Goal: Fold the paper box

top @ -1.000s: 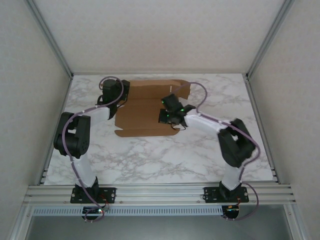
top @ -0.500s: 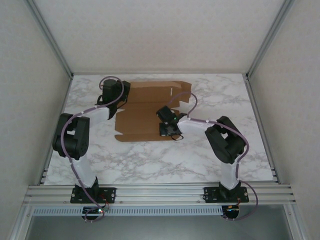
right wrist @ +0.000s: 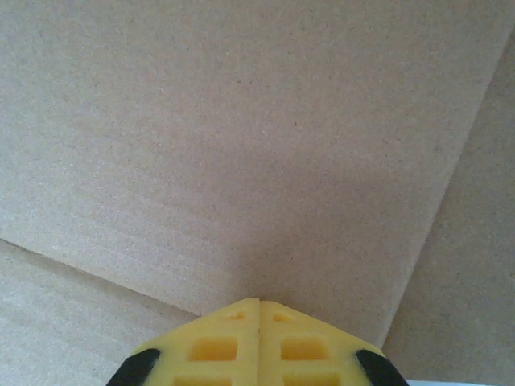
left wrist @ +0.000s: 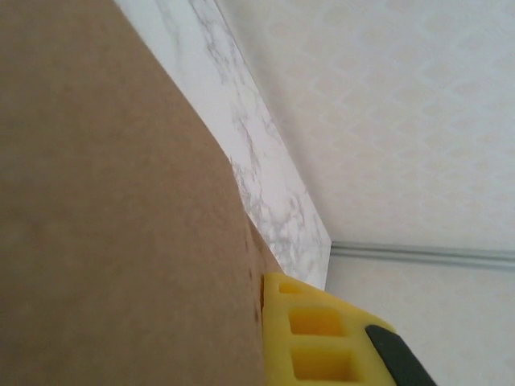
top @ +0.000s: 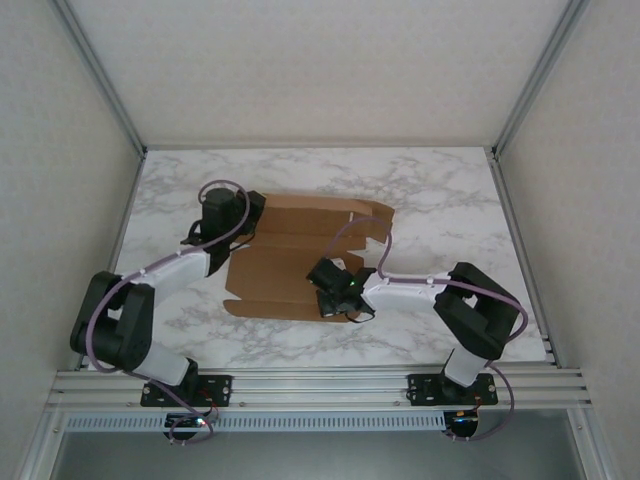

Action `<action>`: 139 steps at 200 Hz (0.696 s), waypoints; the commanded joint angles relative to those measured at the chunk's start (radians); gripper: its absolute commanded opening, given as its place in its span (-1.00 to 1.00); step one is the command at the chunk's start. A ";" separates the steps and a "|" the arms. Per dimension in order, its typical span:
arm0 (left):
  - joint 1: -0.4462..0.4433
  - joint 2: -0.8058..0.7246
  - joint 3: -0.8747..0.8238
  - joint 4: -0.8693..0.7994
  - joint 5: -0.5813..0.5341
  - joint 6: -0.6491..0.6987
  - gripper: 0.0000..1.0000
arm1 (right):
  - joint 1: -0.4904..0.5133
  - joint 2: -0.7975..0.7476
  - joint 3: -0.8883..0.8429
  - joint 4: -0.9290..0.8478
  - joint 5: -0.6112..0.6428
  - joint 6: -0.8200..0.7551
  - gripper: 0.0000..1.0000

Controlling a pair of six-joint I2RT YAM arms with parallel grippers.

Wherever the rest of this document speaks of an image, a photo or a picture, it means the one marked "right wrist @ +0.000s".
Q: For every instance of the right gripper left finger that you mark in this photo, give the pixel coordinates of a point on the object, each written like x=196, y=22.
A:
x=209, y=342

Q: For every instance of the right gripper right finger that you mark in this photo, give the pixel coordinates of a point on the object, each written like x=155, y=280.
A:
x=306, y=342

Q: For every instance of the brown cardboard box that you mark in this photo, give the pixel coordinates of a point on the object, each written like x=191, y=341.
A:
x=241, y=140

